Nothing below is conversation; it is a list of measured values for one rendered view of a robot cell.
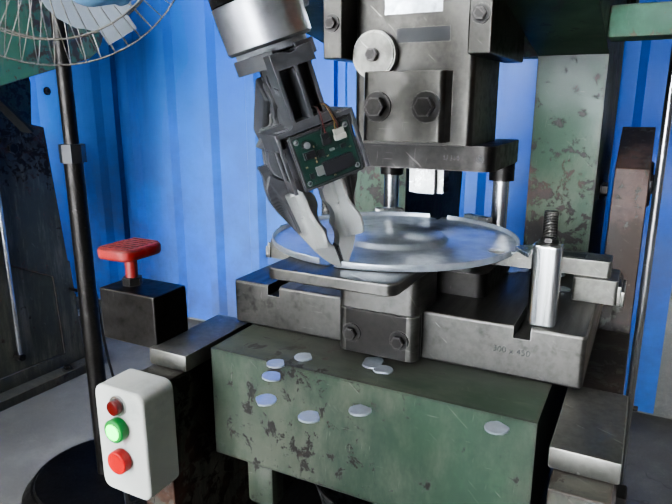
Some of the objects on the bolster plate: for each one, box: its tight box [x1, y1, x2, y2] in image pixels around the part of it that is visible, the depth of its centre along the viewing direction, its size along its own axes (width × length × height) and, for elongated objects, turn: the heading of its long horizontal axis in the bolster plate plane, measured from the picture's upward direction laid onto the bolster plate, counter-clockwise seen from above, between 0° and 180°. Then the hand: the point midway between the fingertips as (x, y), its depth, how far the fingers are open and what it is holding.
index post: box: [527, 236, 564, 328], centre depth 64 cm, size 3×3×10 cm
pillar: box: [384, 175, 399, 207], centre depth 91 cm, size 2×2×14 cm
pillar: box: [491, 181, 510, 228], centre depth 84 cm, size 2×2×14 cm
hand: (336, 252), depth 60 cm, fingers closed
